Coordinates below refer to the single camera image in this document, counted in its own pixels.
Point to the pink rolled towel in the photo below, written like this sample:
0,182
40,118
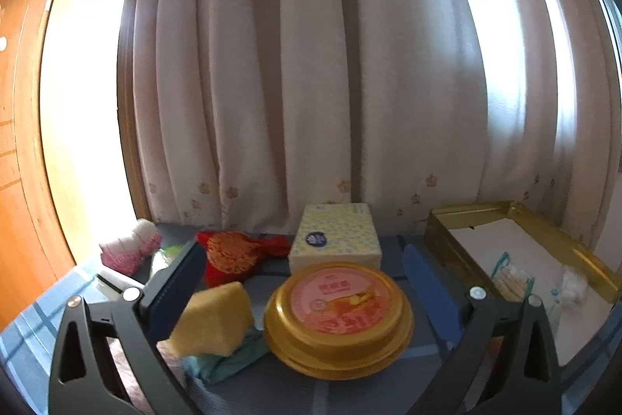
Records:
125,253

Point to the round gold tin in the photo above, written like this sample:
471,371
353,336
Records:
338,321

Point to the green tissue packet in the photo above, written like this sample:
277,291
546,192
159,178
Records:
163,257

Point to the orange wooden door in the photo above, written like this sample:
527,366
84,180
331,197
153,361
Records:
34,252

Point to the white cotton balls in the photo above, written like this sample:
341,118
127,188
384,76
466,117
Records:
574,285

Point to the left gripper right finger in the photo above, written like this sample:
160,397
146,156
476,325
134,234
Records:
503,359

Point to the red embroidered pouch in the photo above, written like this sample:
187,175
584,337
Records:
235,256

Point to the yellow tissue pack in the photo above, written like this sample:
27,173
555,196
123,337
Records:
335,233

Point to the cotton swab packet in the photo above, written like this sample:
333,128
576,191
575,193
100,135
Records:
516,284

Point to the yellow sponge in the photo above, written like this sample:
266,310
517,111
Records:
215,321

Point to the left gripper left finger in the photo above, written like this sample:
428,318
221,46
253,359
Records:
84,378

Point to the pink floral curtain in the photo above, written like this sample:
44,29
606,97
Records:
247,111

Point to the gold rectangular tin tray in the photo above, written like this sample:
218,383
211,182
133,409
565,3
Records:
469,240

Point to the teal cloth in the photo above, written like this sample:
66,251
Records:
213,369

